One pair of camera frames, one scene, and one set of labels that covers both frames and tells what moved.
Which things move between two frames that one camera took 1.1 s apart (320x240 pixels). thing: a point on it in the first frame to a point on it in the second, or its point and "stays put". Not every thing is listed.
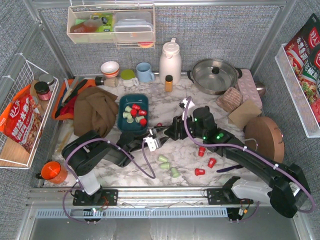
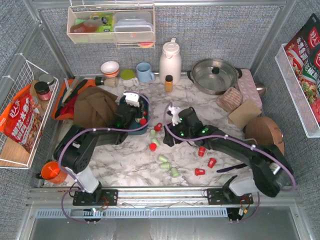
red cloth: (68, 106) stays put
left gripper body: (139, 141) to (136, 114)
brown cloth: (95, 109) stays put
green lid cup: (128, 77) stays put
